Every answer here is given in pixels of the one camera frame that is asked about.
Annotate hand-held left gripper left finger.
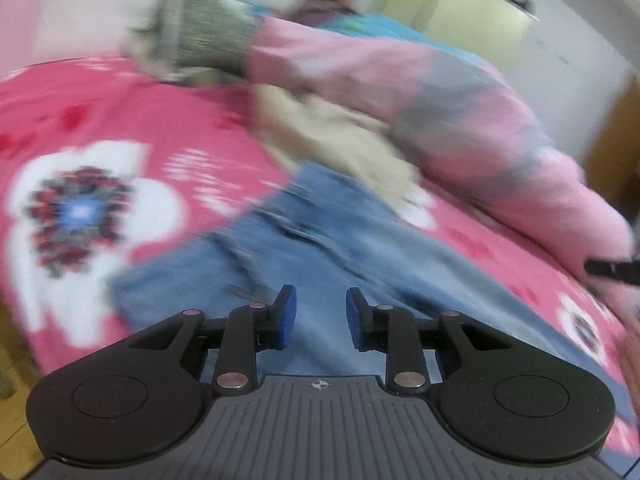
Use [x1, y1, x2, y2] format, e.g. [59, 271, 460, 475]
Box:
[129, 285, 298, 396]

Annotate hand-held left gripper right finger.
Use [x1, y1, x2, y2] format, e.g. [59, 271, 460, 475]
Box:
[346, 287, 513, 396]

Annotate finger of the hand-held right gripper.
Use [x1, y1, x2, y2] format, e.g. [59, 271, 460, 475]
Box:
[584, 257, 640, 286]

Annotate blue fleece-lined jeans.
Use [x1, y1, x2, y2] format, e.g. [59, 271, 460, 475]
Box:
[110, 160, 633, 478]

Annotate brown wooden door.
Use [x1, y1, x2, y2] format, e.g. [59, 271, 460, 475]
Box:
[585, 72, 640, 221]

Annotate crumpled beige garment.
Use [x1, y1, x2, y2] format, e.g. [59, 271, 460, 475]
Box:
[252, 82, 423, 211]

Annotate pink and grey quilt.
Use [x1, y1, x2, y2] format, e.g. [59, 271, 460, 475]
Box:
[245, 15, 636, 306]

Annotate pink floral bed sheet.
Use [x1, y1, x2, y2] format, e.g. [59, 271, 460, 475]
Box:
[0, 52, 640, 461]

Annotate green floral pillow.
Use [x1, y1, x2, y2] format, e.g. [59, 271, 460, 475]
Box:
[125, 0, 261, 83]

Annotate pale yellow wardrobe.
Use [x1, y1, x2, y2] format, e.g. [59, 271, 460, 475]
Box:
[370, 0, 533, 76]

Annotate pink and white headboard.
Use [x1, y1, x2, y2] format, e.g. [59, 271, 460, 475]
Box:
[40, 0, 321, 56]

